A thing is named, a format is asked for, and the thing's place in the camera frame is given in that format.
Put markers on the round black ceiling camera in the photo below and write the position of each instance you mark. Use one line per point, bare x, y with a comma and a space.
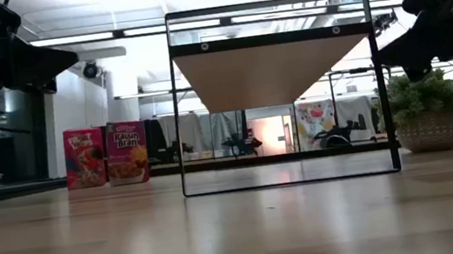
90, 70

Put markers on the green plant in woven pot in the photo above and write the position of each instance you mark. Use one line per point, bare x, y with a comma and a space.
429, 131

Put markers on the magenta Raisin Bran cereal box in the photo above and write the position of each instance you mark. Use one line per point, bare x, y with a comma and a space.
126, 153

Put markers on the black room divider panel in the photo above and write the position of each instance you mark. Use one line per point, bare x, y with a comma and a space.
154, 136

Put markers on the red Froot Loops cereal box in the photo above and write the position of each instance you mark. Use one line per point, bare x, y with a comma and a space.
84, 159

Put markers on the black aluminium rig frame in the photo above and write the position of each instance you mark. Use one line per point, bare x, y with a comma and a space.
162, 170

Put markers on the long ceiling light strip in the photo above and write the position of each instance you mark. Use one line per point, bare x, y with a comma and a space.
70, 39

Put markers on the wooden shelf with black frame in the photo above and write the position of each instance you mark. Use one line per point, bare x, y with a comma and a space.
272, 72

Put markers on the grey hanging cloth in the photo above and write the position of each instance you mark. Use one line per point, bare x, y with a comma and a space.
218, 128

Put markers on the black background robot arm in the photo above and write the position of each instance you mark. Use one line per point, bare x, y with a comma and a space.
341, 134
242, 144

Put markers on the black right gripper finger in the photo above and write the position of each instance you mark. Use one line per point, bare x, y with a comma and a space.
418, 72
426, 43

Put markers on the white hanging cloth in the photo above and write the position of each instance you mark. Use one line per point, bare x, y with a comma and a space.
187, 130

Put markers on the black track spotlight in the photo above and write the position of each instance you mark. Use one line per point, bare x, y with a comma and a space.
386, 22

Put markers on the floral hanging cloth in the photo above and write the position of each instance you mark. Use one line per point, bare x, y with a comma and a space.
315, 119

